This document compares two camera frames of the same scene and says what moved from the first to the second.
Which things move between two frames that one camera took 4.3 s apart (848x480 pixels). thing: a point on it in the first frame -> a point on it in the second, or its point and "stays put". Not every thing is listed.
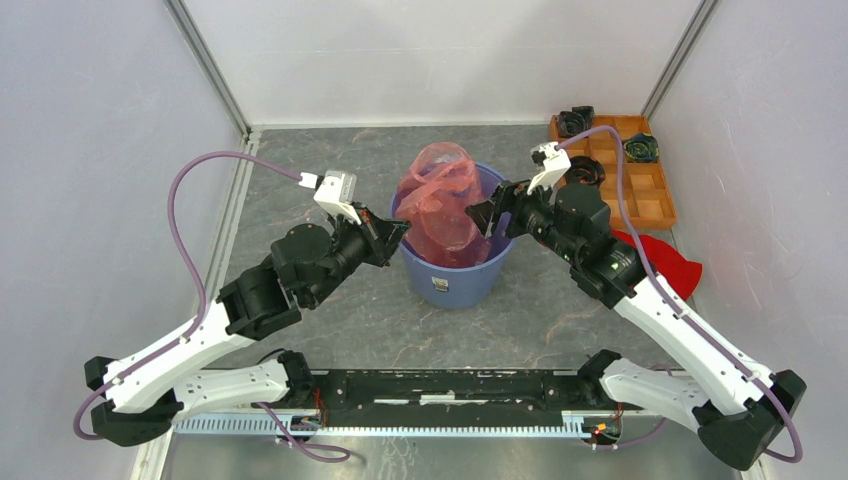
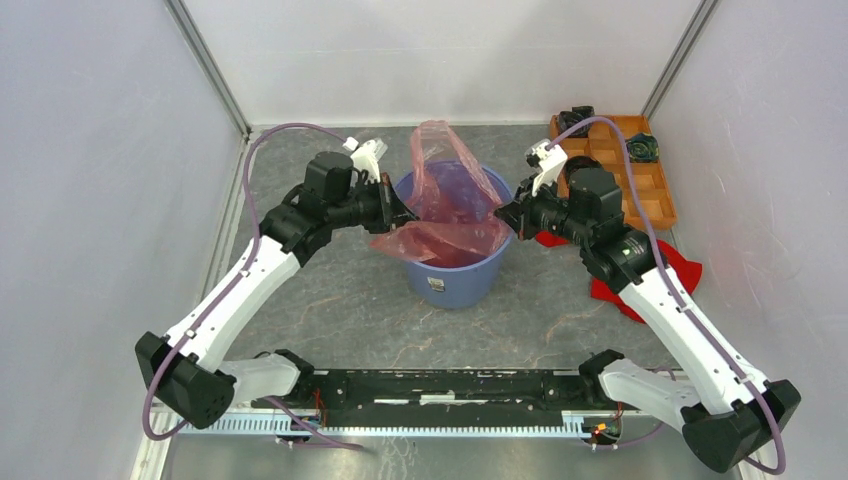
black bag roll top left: (579, 120) stays put
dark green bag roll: (642, 147) stays put
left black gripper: (388, 234) -> (390, 206)
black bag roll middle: (585, 170) stays put
